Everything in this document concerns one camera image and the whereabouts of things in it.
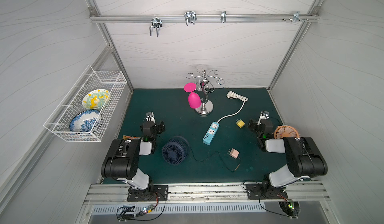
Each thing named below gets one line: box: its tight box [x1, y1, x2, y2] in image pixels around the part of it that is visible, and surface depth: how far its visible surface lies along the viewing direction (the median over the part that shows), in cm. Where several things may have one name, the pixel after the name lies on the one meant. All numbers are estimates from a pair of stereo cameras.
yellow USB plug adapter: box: [235, 119, 246, 129], surface depth 100 cm
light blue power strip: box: [202, 121, 220, 146], surface depth 94 cm
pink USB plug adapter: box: [227, 148, 240, 159], surface depth 87 cm
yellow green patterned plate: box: [82, 89, 111, 110], surface depth 70 cm
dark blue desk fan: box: [162, 135, 190, 165], surface depth 80 cm
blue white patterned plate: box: [69, 110, 100, 132], surface depth 63 cm
